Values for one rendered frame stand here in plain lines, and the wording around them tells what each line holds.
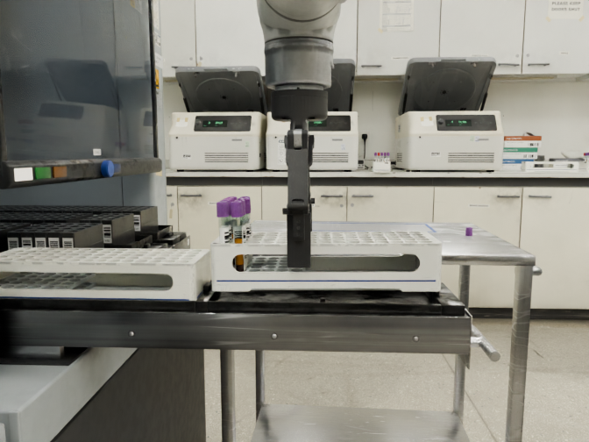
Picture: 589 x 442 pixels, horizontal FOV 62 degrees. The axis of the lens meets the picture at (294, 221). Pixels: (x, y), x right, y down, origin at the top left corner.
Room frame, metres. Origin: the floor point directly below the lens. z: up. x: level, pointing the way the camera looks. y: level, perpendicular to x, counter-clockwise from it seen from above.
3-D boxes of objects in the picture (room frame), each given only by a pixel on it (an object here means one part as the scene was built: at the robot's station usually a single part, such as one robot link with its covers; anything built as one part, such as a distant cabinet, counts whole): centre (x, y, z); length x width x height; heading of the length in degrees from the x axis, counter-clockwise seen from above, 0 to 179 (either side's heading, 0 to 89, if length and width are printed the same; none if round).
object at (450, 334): (0.67, 0.10, 0.78); 0.73 x 0.14 x 0.09; 87
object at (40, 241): (0.84, 0.41, 0.85); 0.12 x 0.02 x 0.06; 177
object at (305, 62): (0.67, -0.01, 1.12); 0.09 x 0.09 x 0.06
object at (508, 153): (3.35, -1.49, 1.01); 0.23 x 0.12 x 0.08; 87
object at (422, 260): (0.67, -0.04, 0.86); 0.30 x 0.10 x 0.06; 87
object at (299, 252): (0.62, -0.01, 0.90); 0.03 x 0.01 x 0.07; 87
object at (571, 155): (3.28, -1.82, 0.97); 0.24 x 0.12 x 0.13; 76
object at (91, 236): (0.84, 0.36, 0.85); 0.12 x 0.02 x 0.06; 178
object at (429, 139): (3.23, -0.97, 1.25); 0.62 x 0.56 x 0.69; 177
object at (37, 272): (0.68, 0.28, 0.83); 0.30 x 0.10 x 0.06; 87
